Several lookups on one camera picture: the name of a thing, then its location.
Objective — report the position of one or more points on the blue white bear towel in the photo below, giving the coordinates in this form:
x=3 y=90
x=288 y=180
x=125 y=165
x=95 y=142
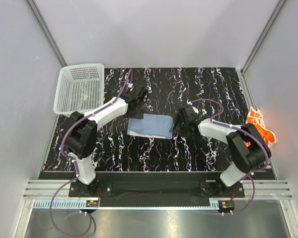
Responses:
x=151 y=126

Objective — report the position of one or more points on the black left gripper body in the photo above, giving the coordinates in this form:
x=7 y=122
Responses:
x=140 y=103

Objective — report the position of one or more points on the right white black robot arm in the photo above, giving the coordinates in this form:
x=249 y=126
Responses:
x=248 y=149

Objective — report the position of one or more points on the orange white crumpled towel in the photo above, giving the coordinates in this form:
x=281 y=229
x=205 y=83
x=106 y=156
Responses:
x=255 y=117

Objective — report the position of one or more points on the aluminium rail frame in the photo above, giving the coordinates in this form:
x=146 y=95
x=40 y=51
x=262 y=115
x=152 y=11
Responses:
x=55 y=194

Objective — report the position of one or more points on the white perforated plastic basket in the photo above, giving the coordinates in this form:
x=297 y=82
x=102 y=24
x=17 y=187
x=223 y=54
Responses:
x=80 y=88

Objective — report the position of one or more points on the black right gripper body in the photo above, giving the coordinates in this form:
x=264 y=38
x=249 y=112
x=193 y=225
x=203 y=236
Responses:
x=183 y=124

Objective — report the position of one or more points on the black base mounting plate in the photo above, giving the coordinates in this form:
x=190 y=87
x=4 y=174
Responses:
x=158 y=189

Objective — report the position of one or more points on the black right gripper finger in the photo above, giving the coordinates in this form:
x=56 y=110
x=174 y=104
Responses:
x=181 y=131
x=177 y=121

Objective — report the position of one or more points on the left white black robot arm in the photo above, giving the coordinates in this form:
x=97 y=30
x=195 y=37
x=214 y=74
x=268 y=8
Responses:
x=80 y=139

